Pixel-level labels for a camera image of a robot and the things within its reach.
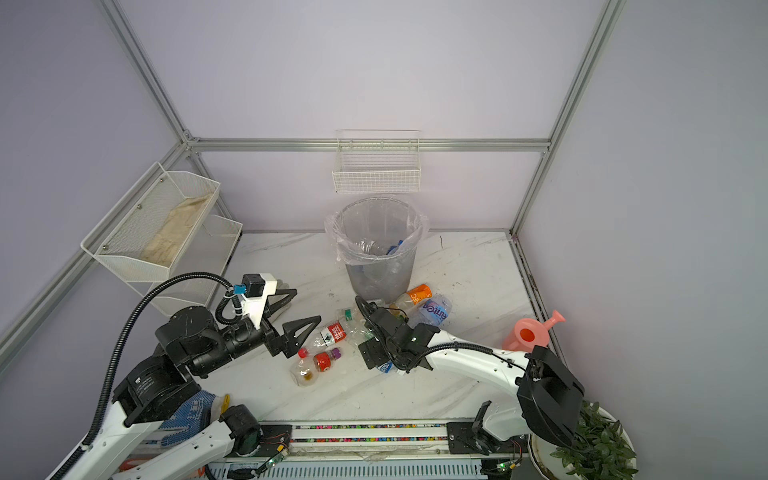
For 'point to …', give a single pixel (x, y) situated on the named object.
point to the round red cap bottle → (303, 372)
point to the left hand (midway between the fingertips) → (305, 307)
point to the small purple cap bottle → (336, 353)
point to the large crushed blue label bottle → (433, 310)
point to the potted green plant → (603, 449)
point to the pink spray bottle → (530, 332)
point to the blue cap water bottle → (393, 249)
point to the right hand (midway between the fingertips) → (372, 344)
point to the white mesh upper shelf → (142, 235)
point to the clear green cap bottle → (358, 330)
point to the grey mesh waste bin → (380, 281)
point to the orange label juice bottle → (412, 297)
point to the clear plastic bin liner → (382, 219)
